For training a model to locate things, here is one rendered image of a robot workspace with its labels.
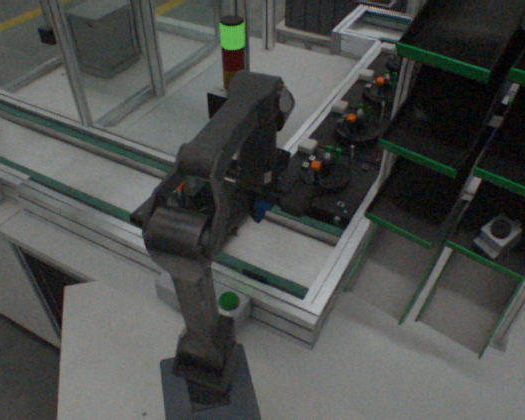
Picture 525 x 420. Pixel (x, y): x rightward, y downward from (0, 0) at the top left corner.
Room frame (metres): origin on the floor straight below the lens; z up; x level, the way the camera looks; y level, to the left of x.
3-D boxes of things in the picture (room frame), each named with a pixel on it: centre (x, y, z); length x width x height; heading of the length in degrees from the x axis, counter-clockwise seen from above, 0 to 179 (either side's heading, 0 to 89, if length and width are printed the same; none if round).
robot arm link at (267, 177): (0.62, 0.01, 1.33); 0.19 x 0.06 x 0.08; 61
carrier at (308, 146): (1.03, -0.17, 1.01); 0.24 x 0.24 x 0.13; 61
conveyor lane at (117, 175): (0.98, 0.20, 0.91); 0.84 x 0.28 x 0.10; 61
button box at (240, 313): (0.66, 0.13, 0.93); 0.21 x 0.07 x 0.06; 61
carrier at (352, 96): (1.46, -0.41, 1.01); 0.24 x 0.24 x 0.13; 61
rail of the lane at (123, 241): (0.81, 0.27, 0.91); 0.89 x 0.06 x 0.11; 61
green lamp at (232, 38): (1.01, 0.06, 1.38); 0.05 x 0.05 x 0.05
